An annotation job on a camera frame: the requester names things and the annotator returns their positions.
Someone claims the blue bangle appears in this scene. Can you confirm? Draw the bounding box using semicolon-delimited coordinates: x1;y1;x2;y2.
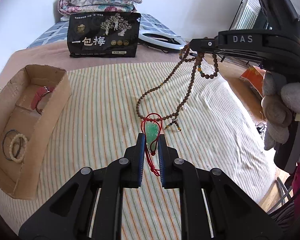
1;129;28;163

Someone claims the folded floral quilt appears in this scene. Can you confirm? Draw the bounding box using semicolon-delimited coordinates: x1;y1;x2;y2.
58;0;142;17

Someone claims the orange box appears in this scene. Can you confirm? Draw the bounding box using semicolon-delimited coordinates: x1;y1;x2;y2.
239;66;266;97

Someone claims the black metal rack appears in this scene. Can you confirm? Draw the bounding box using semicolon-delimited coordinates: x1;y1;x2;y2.
219;0;271;63

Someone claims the green jade pendant red cord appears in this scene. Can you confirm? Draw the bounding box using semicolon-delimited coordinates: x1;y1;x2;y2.
140;113;165;177

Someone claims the white ring light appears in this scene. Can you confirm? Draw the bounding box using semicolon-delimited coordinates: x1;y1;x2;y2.
139;31;186;53

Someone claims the green striped hanging towel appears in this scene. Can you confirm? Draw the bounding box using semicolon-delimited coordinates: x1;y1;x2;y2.
232;0;261;29

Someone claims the black snack bag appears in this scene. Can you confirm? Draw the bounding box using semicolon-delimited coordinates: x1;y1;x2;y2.
66;11;141;58

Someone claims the brown wooden bead mala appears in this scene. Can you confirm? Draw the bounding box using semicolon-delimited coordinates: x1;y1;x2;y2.
135;43;220;132

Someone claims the brown cardboard box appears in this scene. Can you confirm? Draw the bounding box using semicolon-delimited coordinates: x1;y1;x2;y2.
0;64;71;200

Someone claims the striped yellow towel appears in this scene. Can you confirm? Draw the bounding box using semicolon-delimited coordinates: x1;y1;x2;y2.
0;62;275;239

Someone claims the blue checkered bed sheet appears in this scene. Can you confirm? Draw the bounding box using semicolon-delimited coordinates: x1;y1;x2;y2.
28;14;183;48

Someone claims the grey gloved right hand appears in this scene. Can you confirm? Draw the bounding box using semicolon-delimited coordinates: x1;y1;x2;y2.
261;72;300;164

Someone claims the brown blanket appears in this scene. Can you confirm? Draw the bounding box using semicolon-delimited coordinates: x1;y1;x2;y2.
0;41;265;121

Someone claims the red strap watch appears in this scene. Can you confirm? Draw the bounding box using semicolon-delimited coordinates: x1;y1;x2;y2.
31;86;55;115

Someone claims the cream bead bracelet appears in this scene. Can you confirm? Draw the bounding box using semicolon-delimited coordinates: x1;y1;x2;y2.
8;133;29;163

